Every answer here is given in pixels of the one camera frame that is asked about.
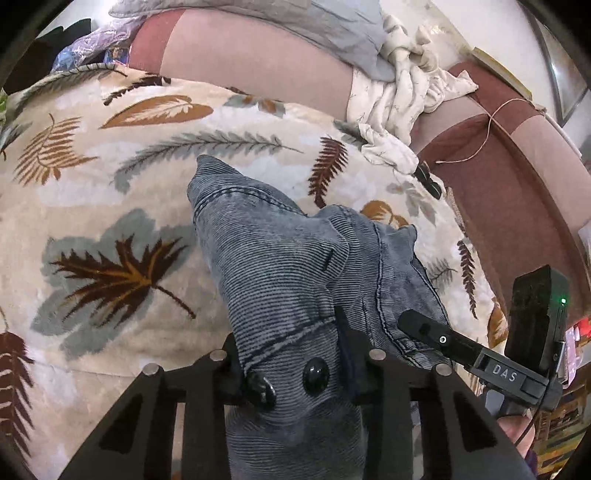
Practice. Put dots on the metal framed glass panel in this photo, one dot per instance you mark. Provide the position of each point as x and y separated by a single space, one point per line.
556 60

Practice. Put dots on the green patterned rolled cloth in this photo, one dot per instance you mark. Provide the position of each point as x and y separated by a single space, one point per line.
2 106

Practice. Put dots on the black cloth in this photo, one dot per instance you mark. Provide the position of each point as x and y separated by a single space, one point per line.
41 55

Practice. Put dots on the colourful patterned mat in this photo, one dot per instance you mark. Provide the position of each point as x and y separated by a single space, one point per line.
561 429

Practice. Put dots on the clear plastic bag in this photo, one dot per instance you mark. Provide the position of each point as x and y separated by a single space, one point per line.
87 44

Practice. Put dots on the grey cloth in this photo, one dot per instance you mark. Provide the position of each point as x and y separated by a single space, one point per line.
300 23

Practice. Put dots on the pink and maroon sofa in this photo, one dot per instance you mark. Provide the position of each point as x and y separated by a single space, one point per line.
498 194

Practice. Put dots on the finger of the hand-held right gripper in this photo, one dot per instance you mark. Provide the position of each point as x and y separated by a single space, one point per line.
438 339

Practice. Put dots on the leaf print beige blanket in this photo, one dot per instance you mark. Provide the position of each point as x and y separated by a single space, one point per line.
115 184

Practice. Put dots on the grey denim pants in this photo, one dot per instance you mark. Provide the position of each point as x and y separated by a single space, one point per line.
277 277

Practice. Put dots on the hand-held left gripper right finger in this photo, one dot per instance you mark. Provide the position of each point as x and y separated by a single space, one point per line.
354 369

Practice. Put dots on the colourful printed packet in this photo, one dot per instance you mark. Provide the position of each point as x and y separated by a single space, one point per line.
115 54

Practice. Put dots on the white crumpled cloth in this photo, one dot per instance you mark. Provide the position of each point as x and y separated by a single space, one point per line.
397 97

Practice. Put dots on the black clip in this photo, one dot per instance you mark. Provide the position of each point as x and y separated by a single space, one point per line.
427 180

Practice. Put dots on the person's right hand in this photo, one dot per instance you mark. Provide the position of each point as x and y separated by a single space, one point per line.
517 434

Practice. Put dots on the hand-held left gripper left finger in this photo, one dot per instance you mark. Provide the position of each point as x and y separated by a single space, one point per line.
205 392

